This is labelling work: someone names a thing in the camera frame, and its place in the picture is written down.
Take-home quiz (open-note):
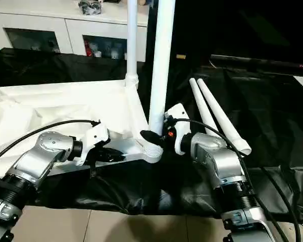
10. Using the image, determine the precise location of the white cabinet with glass doors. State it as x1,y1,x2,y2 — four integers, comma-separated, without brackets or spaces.
0,0,149,63

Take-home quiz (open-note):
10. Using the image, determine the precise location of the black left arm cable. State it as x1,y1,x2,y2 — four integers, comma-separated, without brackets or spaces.
0,119,102,167

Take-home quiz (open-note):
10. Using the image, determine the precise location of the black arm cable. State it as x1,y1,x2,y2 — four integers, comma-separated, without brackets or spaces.
0,119,102,167
166,116,301,242

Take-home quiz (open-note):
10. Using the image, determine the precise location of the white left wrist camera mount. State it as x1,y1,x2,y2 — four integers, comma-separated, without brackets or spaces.
75,123,110,167

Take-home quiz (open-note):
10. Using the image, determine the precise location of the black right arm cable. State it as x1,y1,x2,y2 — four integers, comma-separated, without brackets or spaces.
166,116,301,242

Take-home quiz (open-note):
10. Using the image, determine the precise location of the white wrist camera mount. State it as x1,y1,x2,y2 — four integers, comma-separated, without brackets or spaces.
75,123,110,167
164,102,192,156

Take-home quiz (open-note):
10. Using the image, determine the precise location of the dark object on cabinet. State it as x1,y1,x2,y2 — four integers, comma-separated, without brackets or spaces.
78,0,104,15

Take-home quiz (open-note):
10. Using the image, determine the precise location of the white plastic table top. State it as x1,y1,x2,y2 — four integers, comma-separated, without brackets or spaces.
0,78,165,177

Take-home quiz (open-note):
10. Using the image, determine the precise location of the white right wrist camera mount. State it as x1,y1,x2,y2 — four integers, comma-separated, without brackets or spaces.
164,102,192,156

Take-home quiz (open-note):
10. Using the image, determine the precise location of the white plastic table leg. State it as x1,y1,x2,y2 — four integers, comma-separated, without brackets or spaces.
188,78,218,137
196,78,252,156
141,0,177,159
125,0,140,89

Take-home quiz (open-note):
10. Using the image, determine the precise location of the black bar with red light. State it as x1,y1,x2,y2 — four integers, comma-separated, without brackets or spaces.
209,53,303,77

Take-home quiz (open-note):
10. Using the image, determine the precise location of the black mat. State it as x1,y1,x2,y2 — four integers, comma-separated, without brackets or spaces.
0,46,303,224

